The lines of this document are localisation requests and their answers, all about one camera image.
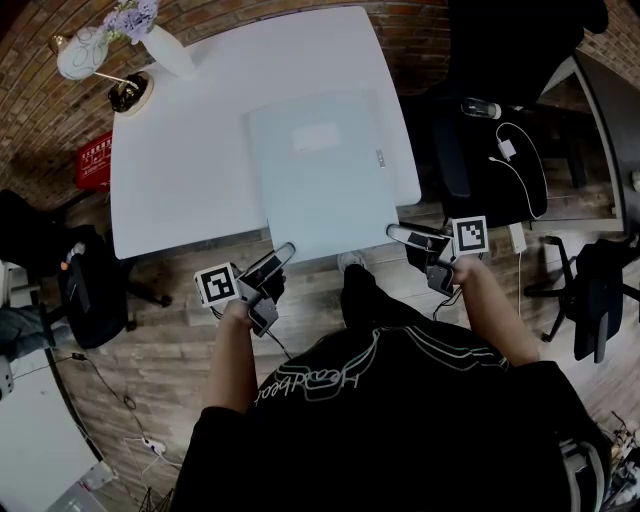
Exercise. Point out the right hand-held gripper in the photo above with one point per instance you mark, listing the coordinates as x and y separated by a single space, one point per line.
470 236

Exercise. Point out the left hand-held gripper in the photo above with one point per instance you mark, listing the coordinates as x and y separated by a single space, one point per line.
217 285

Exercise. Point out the light blue folder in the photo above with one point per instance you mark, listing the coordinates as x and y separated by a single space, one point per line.
325 200

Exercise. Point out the person's right forearm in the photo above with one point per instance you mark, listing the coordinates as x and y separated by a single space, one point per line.
495 320

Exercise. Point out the person's left forearm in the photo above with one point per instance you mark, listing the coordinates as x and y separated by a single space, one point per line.
230 360

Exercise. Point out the person's white shoe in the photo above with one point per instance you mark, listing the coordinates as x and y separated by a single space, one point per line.
350 260

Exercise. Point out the person's black trouser leg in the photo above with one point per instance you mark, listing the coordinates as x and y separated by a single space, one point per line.
370 300

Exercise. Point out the white power adapter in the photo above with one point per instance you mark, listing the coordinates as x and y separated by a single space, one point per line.
516 237

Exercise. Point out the clear bottle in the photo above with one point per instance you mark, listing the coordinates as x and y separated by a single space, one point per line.
480 107

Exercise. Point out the black swivel chair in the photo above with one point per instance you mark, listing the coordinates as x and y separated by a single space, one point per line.
595 300
90 300

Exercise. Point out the large black office chair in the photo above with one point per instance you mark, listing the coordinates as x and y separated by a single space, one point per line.
500 60

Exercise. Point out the red box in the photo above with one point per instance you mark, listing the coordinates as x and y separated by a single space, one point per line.
95 160

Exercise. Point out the person's black printed shirt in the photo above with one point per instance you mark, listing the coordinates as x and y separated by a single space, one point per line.
390 440

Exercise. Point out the white power strip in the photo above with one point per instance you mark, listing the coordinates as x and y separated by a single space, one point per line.
152 444

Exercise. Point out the dark side desk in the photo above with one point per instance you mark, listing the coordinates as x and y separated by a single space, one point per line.
617 125

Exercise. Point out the white vase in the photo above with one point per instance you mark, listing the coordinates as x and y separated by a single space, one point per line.
170 52

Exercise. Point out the purple flowers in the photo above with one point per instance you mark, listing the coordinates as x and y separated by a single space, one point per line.
132 17

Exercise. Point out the white globe desk lamp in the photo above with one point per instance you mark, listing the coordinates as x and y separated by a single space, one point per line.
82 52

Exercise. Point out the white side desk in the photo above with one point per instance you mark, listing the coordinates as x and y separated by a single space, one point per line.
35 440

